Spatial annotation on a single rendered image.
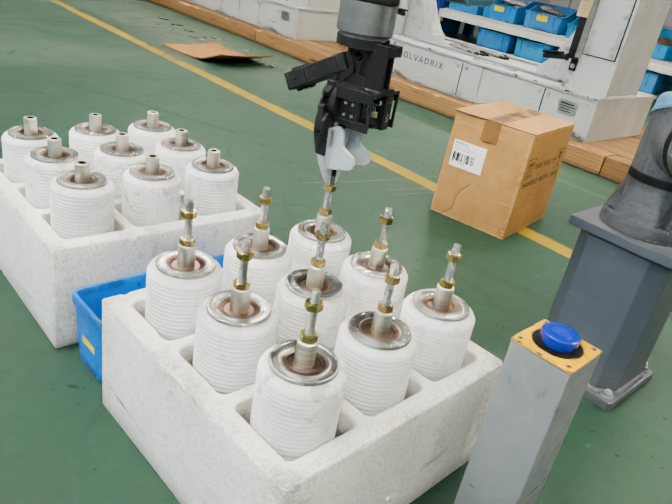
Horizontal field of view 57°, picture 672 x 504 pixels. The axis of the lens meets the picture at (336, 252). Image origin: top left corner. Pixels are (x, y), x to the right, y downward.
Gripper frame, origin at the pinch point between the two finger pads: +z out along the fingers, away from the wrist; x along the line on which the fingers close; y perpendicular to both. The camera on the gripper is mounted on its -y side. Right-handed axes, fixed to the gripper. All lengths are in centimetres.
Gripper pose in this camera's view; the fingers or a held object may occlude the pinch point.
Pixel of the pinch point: (327, 173)
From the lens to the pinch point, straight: 92.0
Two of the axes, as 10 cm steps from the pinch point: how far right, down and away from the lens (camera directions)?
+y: 8.1, 3.8, -4.6
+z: -1.6, 8.8, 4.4
